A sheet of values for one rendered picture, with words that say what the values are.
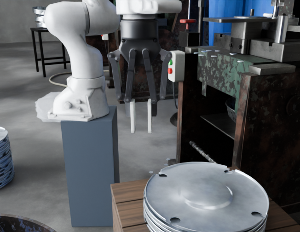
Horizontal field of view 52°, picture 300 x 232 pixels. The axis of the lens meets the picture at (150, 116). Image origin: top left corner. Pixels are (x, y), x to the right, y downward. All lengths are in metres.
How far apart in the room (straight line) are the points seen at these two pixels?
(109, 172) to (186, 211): 0.51
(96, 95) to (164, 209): 0.53
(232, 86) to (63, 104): 0.62
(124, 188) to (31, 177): 0.89
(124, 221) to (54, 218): 0.66
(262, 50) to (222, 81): 0.19
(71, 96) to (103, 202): 0.43
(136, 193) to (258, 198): 0.31
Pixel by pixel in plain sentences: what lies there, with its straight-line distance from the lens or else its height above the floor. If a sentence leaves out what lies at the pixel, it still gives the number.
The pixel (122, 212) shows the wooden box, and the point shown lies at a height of 0.35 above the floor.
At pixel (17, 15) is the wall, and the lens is 7.66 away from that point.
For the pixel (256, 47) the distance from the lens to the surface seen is 1.24.
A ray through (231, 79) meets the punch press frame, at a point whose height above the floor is 0.56.
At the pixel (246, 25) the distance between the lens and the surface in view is 1.25.
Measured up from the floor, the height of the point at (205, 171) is 0.40.
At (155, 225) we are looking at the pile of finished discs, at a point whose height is 0.38.
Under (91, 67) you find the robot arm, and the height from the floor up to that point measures 0.63.
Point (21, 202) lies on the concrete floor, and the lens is 1.53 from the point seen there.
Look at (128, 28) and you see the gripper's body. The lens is 0.61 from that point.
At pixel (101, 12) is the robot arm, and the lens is 1.07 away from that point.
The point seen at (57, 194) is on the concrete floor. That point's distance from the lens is 1.53.
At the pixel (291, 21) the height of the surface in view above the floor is 0.77.
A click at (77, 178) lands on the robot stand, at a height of 0.22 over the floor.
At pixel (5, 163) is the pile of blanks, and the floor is 0.11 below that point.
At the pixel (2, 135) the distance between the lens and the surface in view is 1.67.
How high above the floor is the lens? 0.83
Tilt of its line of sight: 20 degrees down
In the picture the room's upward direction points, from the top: straight up
